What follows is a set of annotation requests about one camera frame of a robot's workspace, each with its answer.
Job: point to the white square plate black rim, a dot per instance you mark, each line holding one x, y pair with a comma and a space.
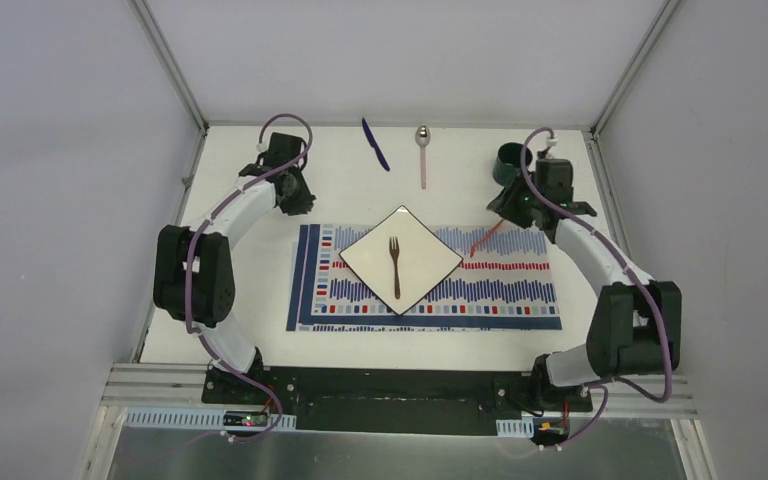
424, 262

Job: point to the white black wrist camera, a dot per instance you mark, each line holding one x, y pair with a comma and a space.
553, 179

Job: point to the brown wooden fork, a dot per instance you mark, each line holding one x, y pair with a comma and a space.
394, 251

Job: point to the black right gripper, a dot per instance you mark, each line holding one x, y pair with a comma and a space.
504, 204

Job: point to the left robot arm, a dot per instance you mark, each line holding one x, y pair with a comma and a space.
193, 277

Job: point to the blue striped placemat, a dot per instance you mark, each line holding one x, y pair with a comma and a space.
469, 279

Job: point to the dark green mug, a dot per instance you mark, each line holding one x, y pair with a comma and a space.
507, 164

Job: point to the metal spoon pink handle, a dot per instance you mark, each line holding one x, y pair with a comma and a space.
422, 139

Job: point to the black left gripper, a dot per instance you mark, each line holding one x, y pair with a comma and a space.
297, 196

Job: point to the blue plastic knife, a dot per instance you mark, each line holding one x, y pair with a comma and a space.
374, 145

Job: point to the aluminium frame rail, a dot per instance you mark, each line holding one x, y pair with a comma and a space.
187, 385

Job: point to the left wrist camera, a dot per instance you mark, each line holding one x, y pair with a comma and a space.
284, 154

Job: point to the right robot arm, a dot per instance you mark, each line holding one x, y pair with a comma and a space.
634, 332

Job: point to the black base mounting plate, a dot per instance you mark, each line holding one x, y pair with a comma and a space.
460, 403

